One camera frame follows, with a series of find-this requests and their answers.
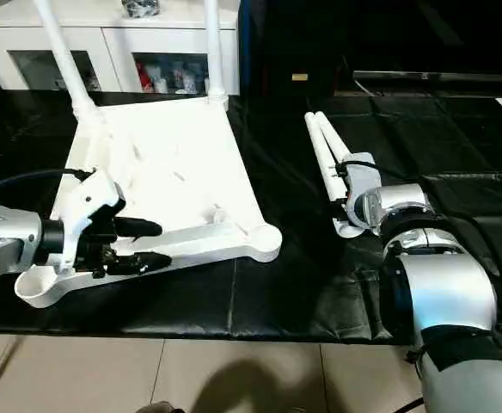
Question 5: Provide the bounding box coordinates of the long black bar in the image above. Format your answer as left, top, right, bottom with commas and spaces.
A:
354, 71, 502, 88

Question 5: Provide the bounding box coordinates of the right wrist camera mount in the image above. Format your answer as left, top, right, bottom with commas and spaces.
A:
344, 155, 386, 235

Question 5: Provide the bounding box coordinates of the white glass-door cabinet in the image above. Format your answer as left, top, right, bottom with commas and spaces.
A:
0, 0, 242, 94

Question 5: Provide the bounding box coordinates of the black work mat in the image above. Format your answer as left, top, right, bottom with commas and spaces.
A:
0, 86, 502, 345

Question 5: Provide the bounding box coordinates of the silver crumpled object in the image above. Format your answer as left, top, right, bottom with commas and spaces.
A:
122, 0, 162, 18

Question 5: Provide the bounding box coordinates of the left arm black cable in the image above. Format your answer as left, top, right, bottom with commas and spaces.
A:
0, 168, 94, 204

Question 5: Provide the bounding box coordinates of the white plastic table leg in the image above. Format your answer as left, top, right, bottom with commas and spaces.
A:
202, 0, 229, 106
305, 112, 364, 239
32, 0, 106, 123
315, 111, 364, 173

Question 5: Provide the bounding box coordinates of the white compartment tray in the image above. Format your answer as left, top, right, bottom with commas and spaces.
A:
15, 95, 284, 309

